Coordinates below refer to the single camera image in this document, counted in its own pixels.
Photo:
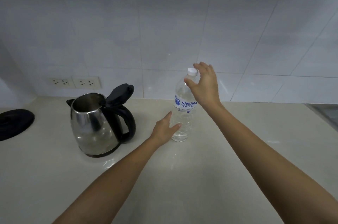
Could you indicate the black round kettle base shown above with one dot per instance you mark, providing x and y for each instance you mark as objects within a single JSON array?
[{"x": 14, "y": 123}]

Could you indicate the white wall socket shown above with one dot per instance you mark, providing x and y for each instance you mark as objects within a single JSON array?
[
  {"x": 61, "y": 82},
  {"x": 86, "y": 82}
]

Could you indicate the clear plastic water bottle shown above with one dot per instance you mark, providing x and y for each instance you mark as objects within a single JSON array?
[{"x": 182, "y": 115}]

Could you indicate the stainless steel electric kettle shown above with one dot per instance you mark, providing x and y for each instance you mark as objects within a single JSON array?
[{"x": 92, "y": 126}]

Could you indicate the person's left hand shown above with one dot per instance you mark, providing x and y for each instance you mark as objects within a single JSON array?
[{"x": 161, "y": 132}]

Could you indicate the person's right thumb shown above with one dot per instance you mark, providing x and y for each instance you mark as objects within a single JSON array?
[{"x": 190, "y": 85}]

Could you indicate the person's left thumb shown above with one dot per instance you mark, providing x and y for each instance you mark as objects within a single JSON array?
[{"x": 175, "y": 128}]

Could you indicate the person's right hand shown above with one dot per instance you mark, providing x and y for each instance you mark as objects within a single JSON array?
[{"x": 207, "y": 87}]

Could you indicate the person's left forearm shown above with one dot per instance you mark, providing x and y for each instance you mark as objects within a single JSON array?
[{"x": 111, "y": 179}]

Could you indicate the white bottle cap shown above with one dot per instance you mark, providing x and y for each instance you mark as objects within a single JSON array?
[{"x": 192, "y": 71}]

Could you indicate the person's right forearm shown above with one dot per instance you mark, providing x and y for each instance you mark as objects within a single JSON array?
[{"x": 264, "y": 152}]

